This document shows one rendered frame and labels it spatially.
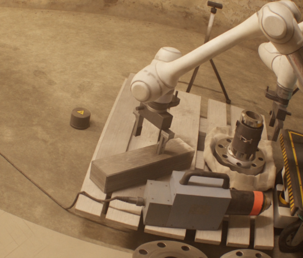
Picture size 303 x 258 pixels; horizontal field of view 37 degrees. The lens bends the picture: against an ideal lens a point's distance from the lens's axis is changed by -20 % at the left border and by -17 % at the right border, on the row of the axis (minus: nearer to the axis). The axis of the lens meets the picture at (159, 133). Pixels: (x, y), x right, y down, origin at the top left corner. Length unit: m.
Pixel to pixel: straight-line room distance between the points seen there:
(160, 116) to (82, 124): 0.74
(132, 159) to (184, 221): 0.35
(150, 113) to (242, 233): 0.59
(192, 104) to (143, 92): 1.08
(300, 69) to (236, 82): 2.11
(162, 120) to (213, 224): 0.43
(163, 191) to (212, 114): 0.94
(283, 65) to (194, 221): 0.74
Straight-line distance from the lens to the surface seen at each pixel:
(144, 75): 1.72
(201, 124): 2.66
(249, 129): 2.24
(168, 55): 1.86
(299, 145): 2.37
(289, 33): 1.50
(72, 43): 3.75
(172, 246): 1.64
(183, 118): 2.62
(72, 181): 2.25
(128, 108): 2.54
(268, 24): 1.49
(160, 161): 2.09
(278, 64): 2.11
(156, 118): 1.97
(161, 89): 1.74
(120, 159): 2.03
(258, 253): 1.71
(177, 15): 4.50
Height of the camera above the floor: 1.32
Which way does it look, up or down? 29 degrees down
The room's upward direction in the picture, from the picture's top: 14 degrees clockwise
